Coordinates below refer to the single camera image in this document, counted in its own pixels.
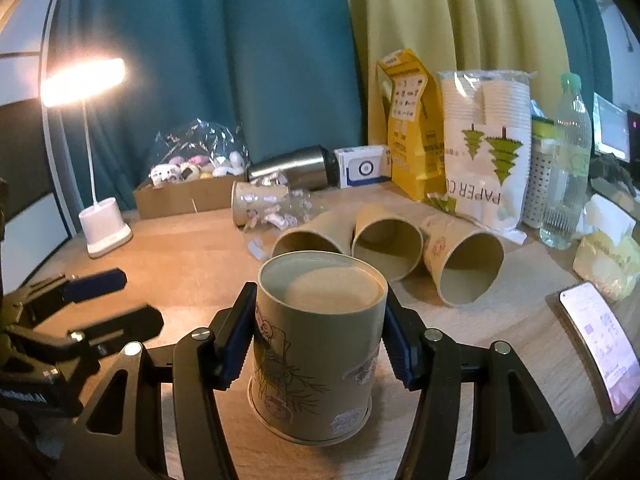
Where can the stainless steel thermos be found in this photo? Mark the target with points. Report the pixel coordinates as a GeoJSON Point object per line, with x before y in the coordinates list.
{"type": "Point", "coordinates": [295, 166]}

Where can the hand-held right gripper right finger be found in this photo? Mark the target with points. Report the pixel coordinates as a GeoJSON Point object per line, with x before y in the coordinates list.
{"type": "Point", "coordinates": [401, 347]}

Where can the pale yellow packet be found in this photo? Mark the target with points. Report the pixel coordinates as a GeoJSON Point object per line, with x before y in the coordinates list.
{"type": "Point", "coordinates": [607, 262]}

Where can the brown printed paper cup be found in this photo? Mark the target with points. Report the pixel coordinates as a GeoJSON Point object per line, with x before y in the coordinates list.
{"type": "Point", "coordinates": [462, 267]}
{"type": "Point", "coordinates": [310, 355]}
{"type": "Point", "coordinates": [310, 240]}
{"type": "Point", "coordinates": [385, 247]}

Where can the teal curtain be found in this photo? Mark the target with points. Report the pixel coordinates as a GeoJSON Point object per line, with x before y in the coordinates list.
{"type": "Point", "coordinates": [225, 50]}

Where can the yellow curtain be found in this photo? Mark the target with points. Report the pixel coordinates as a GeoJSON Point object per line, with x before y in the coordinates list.
{"type": "Point", "coordinates": [450, 10]}

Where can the yellow paper bag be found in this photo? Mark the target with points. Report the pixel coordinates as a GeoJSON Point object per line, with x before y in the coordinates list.
{"type": "Point", "coordinates": [410, 125]}

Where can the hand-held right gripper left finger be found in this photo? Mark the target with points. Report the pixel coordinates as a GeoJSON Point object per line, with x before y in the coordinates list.
{"type": "Point", "coordinates": [234, 345]}

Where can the dark object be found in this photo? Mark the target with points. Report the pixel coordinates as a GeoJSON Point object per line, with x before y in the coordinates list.
{"type": "Point", "coordinates": [612, 172]}

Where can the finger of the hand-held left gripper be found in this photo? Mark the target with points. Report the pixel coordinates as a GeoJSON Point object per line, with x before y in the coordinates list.
{"type": "Point", "coordinates": [95, 282]}
{"type": "Point", "coordinates": [127, 322]}

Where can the small paper scrap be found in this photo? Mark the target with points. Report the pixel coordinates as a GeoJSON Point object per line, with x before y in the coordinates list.
{"type": "Point", "coordinates": [255, 248]}

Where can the white perforated container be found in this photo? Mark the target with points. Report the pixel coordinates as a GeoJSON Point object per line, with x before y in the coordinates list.
{"type": "Point", "coordinates": [537, 185]}

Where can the brown cardboard box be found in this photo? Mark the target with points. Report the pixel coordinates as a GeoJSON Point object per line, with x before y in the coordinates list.
{"type": "Point", "coordinates": [185, 200]}

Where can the pack of white paper cups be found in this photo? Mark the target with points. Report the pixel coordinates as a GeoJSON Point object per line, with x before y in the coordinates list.
{"type": "Point", "coordinates": [480, 160]}

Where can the white crumpled paper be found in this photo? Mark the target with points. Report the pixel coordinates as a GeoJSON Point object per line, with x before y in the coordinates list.
{"type": "Point", "coordinates": [607, 215]}

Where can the computer monitor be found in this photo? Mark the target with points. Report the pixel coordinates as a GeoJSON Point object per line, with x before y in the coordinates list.
{"type": "Point", "coordinates": [611, 127]}

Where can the smartphone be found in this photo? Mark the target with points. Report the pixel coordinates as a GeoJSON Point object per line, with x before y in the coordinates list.
{"type": "Point", "coordinates": [600, 340]}

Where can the white desk lamp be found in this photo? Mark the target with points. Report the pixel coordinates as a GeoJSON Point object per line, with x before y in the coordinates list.
{"type": "Point", "coordinates": [102, 225]}

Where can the small white blue box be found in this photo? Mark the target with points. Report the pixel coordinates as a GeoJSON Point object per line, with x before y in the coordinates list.
{"type": "Point", "coordinates": [362, 165]}

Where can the clear plastic water bottle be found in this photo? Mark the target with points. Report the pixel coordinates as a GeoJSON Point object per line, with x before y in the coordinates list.
{"type": "Point", "coordinates": [567, 170]}

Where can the paper cup in clear sleeve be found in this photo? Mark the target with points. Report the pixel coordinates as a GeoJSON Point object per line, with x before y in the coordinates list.
{"type": "Point", "coordinates": [260, 202]}

